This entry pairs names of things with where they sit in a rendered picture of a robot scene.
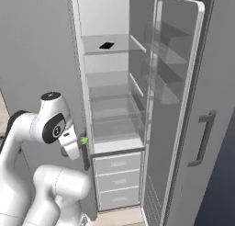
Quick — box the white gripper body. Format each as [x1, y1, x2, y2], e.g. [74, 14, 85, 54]
[58, 131, 82, 162]

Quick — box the dark eggplant with green stem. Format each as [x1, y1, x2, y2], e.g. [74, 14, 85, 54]
[79, 132, 92, 172]

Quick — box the clear fridge drawer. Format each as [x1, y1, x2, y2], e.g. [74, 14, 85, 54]
[88, 84, 147, 121]
[91, 112, 147, 144]

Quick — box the white freezer drawer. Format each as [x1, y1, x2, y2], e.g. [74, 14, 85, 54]
[93, 152, 143, 176]
[95, 169, 142, 193]
[97, 186, 141, 212]

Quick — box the glass fridge shelf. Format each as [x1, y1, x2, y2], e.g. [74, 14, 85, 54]
[80, 33, 132, 56]

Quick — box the grey fridge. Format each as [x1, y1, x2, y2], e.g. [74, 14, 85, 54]
[69, 0, 161, 214]

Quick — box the grey fridge door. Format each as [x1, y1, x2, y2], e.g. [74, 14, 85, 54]
[140, 0, 235, 226]

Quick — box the black flat square thing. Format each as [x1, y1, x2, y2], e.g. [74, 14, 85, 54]
[98, 41, 116, 51]

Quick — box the clear door bin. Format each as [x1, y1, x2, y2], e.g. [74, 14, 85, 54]
[141, 56, 186, 106]
[143, 19, 193, 66]

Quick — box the dark grey door handle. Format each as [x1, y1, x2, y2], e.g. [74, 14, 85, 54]
[186, 109, 218, 168]

